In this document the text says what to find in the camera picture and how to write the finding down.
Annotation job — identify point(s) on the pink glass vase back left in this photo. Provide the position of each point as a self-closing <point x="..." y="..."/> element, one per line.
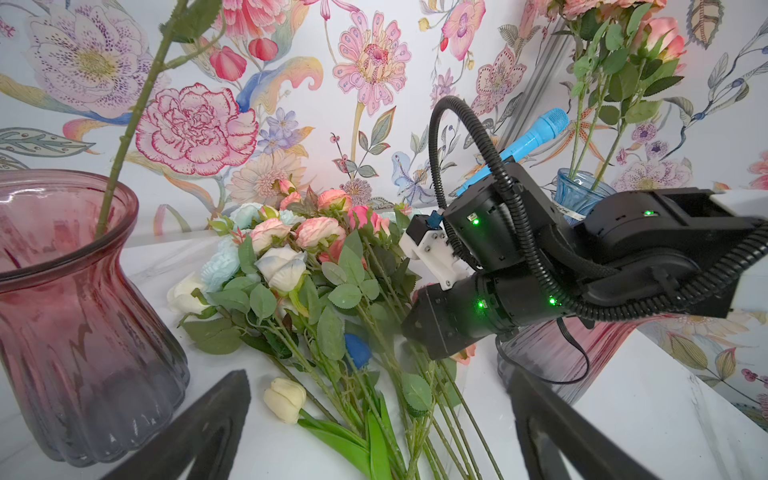
<point x="94" y="370"/>

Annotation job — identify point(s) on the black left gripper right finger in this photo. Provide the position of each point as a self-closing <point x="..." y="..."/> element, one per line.
<point x="552" y="435"/>

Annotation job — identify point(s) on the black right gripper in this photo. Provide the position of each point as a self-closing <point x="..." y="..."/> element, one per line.
<point x="446" y="321"/>

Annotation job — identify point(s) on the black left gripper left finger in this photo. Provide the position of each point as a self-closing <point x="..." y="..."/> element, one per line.
<point x="201" y="443"/>

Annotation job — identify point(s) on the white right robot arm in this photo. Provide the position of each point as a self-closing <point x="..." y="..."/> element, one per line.
<point x="505" y="258"/>

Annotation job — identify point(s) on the artificial flower bunch on table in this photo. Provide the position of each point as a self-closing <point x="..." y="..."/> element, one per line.
<point x="320" y="285"/>

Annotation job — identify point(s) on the purple glass vase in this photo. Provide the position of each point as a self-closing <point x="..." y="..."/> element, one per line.
<point x="575" y="195"/>

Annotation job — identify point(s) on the blue toy microphone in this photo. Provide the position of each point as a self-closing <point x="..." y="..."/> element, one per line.
<point x="545" y="129"/>

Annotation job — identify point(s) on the pink flower stem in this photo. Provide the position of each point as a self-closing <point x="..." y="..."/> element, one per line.
<point x="667" y="78"/>
<point x="582" y="23"/>
<point x="630" y="55"/>

